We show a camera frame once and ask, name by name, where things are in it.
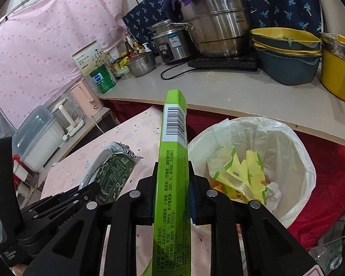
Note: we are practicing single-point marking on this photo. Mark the green foil snack wrapper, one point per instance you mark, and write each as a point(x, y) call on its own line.
point(111, 170)

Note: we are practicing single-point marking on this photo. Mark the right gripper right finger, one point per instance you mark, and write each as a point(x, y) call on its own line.
point(246, 238)

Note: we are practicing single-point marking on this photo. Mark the pink floral curtain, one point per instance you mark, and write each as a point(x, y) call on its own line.
point(37, 45)

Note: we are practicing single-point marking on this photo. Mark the pink patterned tablecloth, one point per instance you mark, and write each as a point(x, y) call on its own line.
point(139, 135)

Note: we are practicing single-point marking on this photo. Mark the yellow electric pot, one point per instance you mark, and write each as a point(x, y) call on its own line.
point(333, 64)

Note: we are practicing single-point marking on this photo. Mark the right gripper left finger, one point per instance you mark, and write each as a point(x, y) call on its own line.
point(100, 239)

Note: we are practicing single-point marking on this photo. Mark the steel rice cooker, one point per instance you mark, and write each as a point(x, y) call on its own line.
point(172, 41)

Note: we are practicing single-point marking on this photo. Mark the black induction cooker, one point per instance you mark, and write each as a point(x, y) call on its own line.
point(245, 63)

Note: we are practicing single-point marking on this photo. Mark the white lined trash bin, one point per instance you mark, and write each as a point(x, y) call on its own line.
point(284, 157)

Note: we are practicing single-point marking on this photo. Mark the pink electric kettle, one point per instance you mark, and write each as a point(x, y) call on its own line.
point(86, 98)

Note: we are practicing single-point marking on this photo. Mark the green drink carton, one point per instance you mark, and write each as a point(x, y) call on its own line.
point(171, 249)

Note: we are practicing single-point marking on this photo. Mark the yellow green apple bag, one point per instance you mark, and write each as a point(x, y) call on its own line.
point(245, 176)

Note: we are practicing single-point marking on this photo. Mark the dark sauce bottle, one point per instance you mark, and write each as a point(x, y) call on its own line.
point(129, 49)

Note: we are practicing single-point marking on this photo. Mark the white dish drainer box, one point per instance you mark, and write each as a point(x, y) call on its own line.
point(39, 136)

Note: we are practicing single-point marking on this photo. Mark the navy floral cloth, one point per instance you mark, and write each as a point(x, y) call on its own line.
point(304, 15)

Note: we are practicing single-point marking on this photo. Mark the red plastic basin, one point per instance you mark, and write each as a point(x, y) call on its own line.
point(18, 170)

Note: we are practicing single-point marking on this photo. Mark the stacked yellow blue basins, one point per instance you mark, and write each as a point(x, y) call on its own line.
point(289, 56)

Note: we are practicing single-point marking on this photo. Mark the white cardboard box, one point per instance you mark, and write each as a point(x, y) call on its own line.
point(89, 58)

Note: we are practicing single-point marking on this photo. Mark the large steel steamer pot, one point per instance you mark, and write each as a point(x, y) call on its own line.
point(219, 28)

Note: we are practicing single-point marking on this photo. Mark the green milk powder tin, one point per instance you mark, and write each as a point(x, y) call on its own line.
point(103, 79)

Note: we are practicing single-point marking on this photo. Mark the small steel pot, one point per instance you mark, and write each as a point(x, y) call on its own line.
point(142, 64)

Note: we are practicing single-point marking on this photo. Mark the white glass electric kettle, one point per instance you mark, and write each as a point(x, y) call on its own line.
point(68, 116)

